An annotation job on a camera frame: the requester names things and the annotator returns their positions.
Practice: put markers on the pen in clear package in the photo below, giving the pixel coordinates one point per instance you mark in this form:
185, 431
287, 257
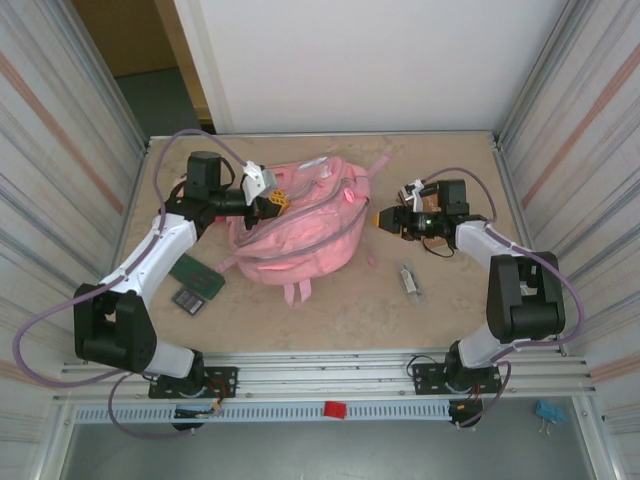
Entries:
412, 282

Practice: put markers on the brown wooden door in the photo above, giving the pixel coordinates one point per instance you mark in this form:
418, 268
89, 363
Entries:
130, 35

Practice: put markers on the aluminium frame rail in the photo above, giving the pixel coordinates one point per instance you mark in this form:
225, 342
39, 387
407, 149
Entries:
325, 380

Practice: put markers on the green circuit board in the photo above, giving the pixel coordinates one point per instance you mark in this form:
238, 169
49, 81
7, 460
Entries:
197, 275

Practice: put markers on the red block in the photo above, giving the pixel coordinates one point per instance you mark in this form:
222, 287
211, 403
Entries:
335, 410

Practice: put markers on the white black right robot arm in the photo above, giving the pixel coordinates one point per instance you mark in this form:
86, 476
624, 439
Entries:
480, 240

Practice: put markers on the blue binder clip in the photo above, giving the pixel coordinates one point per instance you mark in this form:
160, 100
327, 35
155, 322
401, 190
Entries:
549, 411

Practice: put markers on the pink student backpack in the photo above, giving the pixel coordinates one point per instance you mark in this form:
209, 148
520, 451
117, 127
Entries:
310, 240

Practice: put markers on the small black card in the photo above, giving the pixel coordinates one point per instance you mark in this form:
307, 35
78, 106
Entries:
189, 301

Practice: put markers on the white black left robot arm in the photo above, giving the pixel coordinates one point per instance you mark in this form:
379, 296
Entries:
175, 245

